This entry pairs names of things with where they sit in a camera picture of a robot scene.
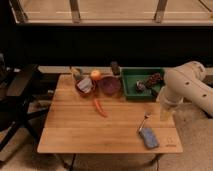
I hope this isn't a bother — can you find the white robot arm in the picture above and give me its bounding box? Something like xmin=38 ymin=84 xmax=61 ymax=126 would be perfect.
xmin=158 ymin=61 xmax=213 ymax=121

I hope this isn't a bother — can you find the purple bowl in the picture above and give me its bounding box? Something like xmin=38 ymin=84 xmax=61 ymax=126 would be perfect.
xmin=99 ymin=76 xmax=121 ymax=95

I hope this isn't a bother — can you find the orange apple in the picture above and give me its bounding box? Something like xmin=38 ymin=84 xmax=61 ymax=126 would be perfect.
xmin=90 ymin=70 xmax=101 ymax=81

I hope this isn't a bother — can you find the bunch of dark grapes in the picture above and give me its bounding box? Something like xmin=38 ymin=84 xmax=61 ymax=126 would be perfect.
xmin=145 ymin=73 xmax=163 ymax=88

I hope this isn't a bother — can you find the red bowl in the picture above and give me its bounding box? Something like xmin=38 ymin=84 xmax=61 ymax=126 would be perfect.
xmin=75 ymin=78 xmax=95 ymax=96

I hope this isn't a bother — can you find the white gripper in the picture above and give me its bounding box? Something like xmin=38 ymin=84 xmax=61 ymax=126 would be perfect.
xmin=159 ymin=97 xmax=182 ymax=121

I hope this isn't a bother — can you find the metal spoon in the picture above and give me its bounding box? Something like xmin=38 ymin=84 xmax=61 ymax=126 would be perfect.
xmin=138 ymin=113 xmax=151 ymax=132

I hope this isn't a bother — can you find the black office chair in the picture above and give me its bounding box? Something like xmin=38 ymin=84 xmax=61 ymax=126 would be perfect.
xmin=0 ymin=53 xmax=48 ymax=152

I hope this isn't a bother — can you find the blue sponge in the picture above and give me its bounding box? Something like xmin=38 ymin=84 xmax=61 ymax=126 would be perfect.
xmin=139 ymin=127 xmax=159 ymax=149

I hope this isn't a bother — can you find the orange carrot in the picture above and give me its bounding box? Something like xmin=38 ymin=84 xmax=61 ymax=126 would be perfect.
xmin=93 ymin=98 xmax=107 ymax=117

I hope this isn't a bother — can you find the green plastic tray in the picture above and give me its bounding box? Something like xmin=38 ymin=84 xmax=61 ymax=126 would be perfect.
xmin=121 ymin=68 xmax=164 ymax=100

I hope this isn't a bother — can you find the wooden folding table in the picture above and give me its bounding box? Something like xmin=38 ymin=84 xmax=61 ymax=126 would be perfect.
xmin=37 ymin=74 xmax=183 ymax=154

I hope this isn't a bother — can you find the dark can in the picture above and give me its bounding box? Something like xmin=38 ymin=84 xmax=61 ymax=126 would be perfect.
xmin=110 ymin=61 xmax=120 ymax=76

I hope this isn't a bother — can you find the dark round object in tray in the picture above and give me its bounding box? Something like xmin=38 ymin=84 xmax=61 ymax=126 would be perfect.
xmin=135 ymin=81 xmax=146 ymax=93

